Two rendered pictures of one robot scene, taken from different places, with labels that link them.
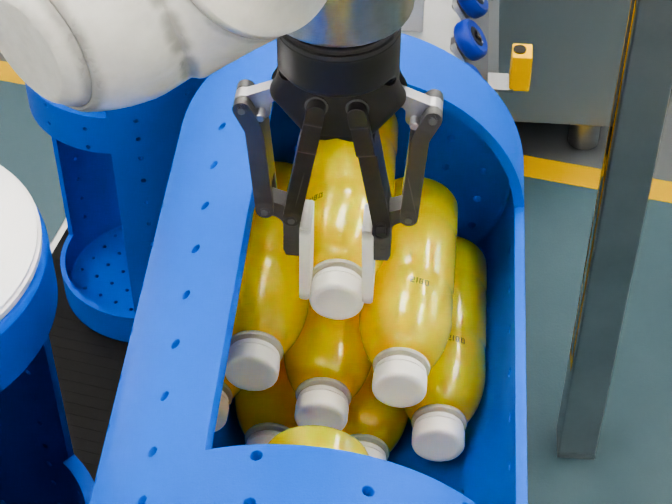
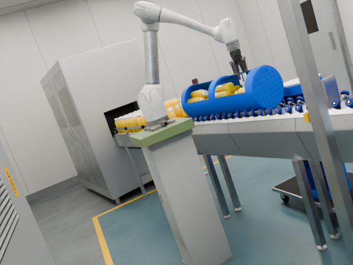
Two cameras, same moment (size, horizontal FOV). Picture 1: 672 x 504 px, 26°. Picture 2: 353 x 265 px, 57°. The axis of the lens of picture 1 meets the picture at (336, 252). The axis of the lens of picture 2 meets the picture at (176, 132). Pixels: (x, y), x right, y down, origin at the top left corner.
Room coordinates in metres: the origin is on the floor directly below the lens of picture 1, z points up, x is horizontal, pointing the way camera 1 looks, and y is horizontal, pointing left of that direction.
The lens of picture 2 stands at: (2.30, -1.68, 1.35)
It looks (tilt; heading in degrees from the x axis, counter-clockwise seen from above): 9 degrees down; 147
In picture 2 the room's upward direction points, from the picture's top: 19 degrees counter-clockwise
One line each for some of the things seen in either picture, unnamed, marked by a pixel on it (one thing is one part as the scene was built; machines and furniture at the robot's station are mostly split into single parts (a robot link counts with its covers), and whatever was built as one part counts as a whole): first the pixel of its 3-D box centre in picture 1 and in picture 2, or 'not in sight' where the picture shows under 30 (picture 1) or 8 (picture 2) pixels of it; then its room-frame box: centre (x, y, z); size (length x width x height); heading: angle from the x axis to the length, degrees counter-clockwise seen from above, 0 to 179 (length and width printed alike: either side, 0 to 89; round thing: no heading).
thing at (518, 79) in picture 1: (495, 65); (310, 115); (1.25, -0.17, 0.92); 0.08 x 0.03 x 0.05; 85
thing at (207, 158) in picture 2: not in sight; (217, 186); (0.05, -0.01, 0.31); 0.06 x 0.06 x 0.63; 85
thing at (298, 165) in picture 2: not in sight; (310, 205); (1.03, -0.09, 0.31); 0.06 x 0.06 x 0.63; 85
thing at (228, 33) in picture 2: not in sight; (228, 30); (0.70, 0.01, 1.52); 0.13 x 0.11 x 0.16; 144
